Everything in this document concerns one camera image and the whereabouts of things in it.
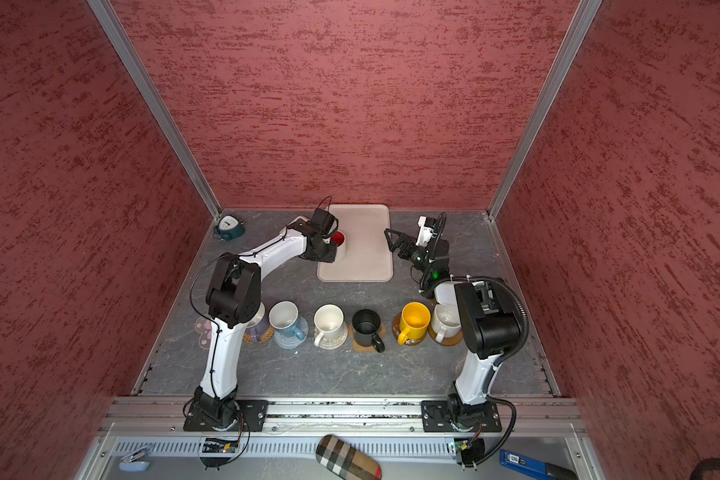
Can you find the dark brown glossy coaster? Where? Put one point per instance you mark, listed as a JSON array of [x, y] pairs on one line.
[[396, 329]]

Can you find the woven rattan coaster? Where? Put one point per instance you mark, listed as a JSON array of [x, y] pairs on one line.
[[254, 336]]

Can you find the black mug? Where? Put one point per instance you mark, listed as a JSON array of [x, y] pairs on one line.
[[366, 329]]

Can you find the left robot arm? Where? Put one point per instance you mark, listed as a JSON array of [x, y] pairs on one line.
[[233, 298]]

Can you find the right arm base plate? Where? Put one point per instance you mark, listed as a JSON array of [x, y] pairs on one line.
[[438, 417]]

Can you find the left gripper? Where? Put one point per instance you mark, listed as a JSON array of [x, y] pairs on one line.
[[329, 257]]

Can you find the red inside mug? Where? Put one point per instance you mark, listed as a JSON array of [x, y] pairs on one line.
[[339, 241]]

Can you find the white speckled mug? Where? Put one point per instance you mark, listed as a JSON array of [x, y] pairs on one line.
[[445, 323]]

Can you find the yellow mug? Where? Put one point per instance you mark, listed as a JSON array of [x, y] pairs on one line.
[[414, 320]]

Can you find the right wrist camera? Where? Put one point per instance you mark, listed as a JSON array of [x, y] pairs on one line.
[[429, 228]]

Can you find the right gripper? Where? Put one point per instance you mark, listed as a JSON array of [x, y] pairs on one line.
[[409, 241]]

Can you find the multicolour woven coaster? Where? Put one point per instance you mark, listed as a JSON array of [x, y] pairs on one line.
[[322, 341]]

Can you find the small stapler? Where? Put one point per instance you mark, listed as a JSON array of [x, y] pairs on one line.
[[136, 461]]

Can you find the brown round coaster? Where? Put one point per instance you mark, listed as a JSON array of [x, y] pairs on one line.
[[450, 342]]

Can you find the lilac mug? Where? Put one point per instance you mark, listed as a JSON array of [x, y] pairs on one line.
[[260, 320]]

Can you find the beige serving tray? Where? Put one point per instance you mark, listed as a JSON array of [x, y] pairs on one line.
[[366, 254]]

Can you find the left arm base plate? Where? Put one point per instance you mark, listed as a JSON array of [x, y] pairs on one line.
[[249, 416]]

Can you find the blue tool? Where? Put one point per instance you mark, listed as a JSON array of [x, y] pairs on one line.
[[533, 468]]

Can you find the blue mug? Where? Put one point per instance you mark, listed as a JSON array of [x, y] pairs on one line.
[[285, 314]]

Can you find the aluminium front rail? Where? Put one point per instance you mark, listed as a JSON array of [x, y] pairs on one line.
[[361, 416]]

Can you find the grey knitted coaster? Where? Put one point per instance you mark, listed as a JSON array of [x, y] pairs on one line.
[[289, 338]]

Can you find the paw shaped cork coaster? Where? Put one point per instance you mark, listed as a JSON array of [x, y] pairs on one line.
[[364, 349]]

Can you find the yellow calculator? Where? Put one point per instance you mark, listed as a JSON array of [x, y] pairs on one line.
[[298, 223]]

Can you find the pink flower coaster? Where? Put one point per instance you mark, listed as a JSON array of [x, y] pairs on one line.
[[204, 329]]

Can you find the teal kitchen timer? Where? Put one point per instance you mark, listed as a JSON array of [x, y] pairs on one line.
[[229, 228]]

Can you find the plaid glasses case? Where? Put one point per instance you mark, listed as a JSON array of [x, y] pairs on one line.
[[345, 461]]

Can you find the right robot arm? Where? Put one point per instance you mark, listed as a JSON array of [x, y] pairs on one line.
[[494, 322]]

